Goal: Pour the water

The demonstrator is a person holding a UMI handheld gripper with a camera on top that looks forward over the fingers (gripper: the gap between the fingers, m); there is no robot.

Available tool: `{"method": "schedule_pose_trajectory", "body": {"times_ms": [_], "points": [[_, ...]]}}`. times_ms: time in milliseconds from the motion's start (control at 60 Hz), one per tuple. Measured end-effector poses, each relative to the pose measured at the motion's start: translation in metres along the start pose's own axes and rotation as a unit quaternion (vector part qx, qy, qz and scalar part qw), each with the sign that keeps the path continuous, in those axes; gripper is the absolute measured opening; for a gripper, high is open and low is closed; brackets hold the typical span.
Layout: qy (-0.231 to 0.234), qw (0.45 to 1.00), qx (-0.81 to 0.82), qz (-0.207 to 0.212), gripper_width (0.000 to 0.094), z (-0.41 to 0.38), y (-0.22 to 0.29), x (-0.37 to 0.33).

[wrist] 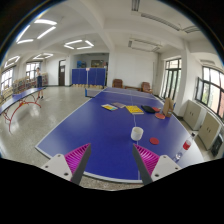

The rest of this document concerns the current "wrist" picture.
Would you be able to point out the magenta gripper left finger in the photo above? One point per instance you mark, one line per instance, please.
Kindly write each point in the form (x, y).
(70, 166)

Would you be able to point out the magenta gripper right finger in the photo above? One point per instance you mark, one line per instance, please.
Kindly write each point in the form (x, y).
(151, 166)

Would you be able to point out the plastic water bottle red label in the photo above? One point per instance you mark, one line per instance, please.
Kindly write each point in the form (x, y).
(185, 147)

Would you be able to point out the red round lid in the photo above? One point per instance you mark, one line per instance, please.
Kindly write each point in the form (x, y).
(154, 141)

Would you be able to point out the white cup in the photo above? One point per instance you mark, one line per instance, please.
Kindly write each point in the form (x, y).
(136, 133)

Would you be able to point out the red ping pong paddle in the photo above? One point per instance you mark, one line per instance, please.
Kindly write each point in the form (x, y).
(159, 116)

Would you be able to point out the black pouch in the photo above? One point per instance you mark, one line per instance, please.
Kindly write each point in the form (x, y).
(147, 109)

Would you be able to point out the red paddle far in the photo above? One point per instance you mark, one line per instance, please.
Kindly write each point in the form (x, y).
(156, 109)

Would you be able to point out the blue ping pong table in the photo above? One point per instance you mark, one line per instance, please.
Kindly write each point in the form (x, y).
(109, 133)
(27, 97)

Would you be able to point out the cardboard box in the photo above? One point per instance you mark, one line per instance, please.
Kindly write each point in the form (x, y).
(168, 107)

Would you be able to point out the beige cabinet far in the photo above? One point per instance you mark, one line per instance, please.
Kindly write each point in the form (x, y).
(193, 115)

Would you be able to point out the beige cabinet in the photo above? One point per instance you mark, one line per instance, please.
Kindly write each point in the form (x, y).
(209, 130)
(193, 115)

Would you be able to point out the grey pink booklet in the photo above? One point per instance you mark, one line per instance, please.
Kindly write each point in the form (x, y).
(119, 105)

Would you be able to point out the beige cabinet near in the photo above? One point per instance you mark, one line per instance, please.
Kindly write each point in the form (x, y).
(209, 130)

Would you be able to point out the brown armchair right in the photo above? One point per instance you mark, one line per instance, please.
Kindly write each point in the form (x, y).
(145, 87)

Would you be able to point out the brown armchair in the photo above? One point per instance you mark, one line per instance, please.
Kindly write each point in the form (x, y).
(117, 83)
(145, 87)

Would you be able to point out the brown armchair left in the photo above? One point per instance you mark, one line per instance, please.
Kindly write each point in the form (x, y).
(117, 83)

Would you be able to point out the blue partition boards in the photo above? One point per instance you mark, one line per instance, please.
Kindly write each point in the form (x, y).
(92, 76)

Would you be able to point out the standing person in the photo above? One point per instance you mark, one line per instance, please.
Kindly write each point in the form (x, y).
(39, 83)

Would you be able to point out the brown door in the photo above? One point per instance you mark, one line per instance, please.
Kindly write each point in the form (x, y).
(61, 73)

